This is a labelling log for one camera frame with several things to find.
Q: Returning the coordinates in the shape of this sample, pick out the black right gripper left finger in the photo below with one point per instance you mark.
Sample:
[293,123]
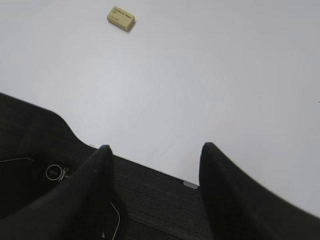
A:
[77,209]

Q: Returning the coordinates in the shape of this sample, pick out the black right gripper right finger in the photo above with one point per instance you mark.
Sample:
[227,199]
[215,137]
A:
[239,208]

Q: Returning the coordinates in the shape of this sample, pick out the yellow eraser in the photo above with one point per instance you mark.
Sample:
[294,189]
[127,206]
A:
[121,19]

